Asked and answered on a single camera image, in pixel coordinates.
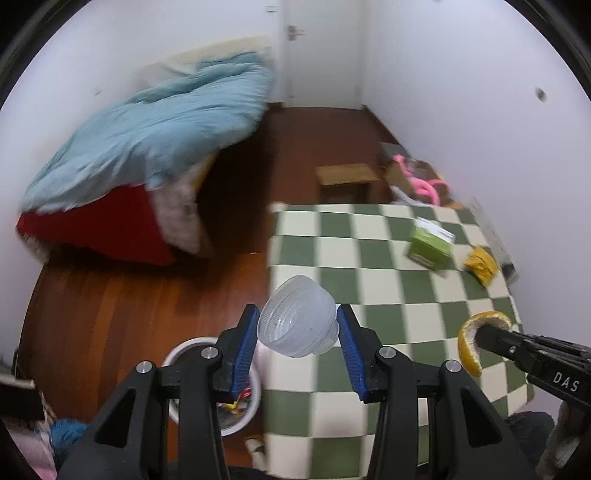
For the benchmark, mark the white wall power strip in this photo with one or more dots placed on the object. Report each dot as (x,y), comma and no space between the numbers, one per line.
(502,255)

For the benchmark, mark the pink plastic hanger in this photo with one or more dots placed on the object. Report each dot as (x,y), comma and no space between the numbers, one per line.
(419,181)

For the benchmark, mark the light blue duvet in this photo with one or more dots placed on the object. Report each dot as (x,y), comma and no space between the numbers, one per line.
(156,136)

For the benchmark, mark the white door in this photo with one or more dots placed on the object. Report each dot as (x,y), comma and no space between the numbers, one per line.
(324,53)

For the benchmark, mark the red bed sheet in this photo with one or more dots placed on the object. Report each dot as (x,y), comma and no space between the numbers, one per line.
(121,225)

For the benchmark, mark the grey patterned blanket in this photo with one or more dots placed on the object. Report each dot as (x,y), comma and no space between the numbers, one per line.
(176,214)

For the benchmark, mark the brown cardboard box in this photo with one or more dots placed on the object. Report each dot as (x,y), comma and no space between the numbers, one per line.
(387,151)

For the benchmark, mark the clear plastic cup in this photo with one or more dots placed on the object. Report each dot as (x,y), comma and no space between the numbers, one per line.
(299,319)

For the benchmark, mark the dark fuzzy slipper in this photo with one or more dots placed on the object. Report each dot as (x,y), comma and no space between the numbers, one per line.
(534,432)

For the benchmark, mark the yellow snack bag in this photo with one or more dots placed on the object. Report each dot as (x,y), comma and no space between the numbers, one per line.
(482,265)

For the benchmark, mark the green cardboard box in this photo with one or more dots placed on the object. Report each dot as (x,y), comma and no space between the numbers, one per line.
(430,245)

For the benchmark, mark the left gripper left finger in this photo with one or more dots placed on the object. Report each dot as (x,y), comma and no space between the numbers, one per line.
(127,437)

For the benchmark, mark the small wooden stool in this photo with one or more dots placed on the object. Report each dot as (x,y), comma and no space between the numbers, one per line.
(346,183)

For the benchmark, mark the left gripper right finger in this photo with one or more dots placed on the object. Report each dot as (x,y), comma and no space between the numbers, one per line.
(468,439)

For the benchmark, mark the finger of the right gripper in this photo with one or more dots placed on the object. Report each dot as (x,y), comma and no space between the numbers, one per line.
(525,349)

